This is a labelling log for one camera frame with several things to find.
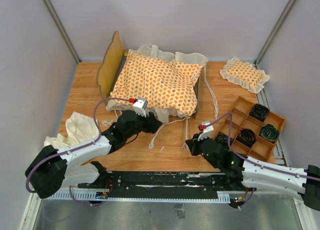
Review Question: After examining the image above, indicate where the wooden compartment organizer box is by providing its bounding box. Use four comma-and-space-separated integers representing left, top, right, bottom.
213, 96, 286, 164

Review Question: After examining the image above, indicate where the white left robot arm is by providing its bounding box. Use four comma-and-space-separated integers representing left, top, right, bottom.
25, 110, 162, 199

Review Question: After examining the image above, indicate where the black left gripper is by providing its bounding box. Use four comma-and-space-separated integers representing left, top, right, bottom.
125, 109, 163, 140

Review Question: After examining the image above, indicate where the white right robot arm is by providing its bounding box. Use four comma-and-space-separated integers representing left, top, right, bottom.
185, 134, 320, 211

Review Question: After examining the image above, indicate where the cream cloth pile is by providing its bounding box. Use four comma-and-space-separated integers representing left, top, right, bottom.
43, 112, 99, 149

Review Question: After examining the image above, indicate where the dark rolled sock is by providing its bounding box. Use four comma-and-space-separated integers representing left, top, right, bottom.
215, 133, 229, 148
249, 104, 270, 122
236, 128, 257, 148
259, 124, 280, 144

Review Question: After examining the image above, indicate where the dark rolled sock lower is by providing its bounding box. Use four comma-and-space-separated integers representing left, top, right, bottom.
215, 133, 229, 148

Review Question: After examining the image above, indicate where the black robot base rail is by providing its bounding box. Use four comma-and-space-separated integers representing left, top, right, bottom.
35, 170, 306, 203

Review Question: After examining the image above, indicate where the duck print small pillow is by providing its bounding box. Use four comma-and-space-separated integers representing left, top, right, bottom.
220, 56, 270, 94

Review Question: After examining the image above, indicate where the dark rolled sock upper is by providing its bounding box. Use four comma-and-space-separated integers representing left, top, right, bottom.
249, 104, 270, 122

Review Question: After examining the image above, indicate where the duck print bed cover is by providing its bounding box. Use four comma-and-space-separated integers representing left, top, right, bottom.
102, 44, 221, 152

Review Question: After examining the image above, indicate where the wooden pet bed frame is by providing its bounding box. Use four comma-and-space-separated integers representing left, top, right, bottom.
96, 31, 207, 120

